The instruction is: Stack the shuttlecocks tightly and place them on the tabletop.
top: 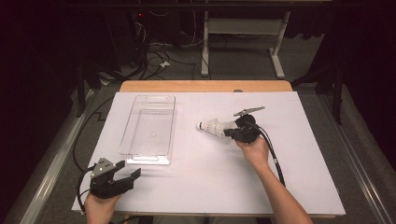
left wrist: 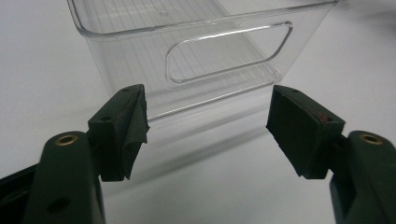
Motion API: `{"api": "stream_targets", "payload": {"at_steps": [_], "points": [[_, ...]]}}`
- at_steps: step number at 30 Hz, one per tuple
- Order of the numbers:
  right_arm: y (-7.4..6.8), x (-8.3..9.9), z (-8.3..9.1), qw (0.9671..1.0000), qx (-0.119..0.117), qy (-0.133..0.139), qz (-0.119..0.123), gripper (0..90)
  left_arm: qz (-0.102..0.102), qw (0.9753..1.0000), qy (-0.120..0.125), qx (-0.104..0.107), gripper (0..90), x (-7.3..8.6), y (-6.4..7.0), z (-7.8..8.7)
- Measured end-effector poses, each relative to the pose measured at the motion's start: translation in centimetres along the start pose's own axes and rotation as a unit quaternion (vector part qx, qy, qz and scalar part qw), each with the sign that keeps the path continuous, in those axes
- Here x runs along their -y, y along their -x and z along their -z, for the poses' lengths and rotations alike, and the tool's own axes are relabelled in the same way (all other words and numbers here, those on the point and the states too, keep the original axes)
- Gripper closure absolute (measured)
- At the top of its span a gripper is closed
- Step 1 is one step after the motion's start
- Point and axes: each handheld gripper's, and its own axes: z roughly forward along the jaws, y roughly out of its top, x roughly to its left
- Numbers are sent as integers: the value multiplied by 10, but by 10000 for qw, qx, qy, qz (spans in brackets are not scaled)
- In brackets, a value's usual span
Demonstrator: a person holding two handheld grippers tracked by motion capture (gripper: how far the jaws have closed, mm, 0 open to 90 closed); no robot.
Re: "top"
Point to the wooden table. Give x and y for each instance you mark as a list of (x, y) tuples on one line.
[(205, 86)]

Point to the clear plastic container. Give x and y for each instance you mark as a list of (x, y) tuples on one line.
[(149, 130)]

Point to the person's right hand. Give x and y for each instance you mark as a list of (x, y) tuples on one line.
[(257, 152)]

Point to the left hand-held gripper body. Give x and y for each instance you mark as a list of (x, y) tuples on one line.
[(107, 186)]

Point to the white metal desk frame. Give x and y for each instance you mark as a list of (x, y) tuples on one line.
[(246, 26)]

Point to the dark computer tower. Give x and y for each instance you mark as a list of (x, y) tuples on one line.
[(124, 37)]

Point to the person's left hand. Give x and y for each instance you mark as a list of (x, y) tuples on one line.
[(99, 211)]

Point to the aluminium rail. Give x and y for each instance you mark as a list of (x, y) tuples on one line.
[(358, 168), (53, 174)]

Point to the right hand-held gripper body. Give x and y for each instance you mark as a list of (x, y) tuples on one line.
[(247, 130)]

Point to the black metal stand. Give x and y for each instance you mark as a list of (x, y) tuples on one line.
[(81, 87), (337, 93)]

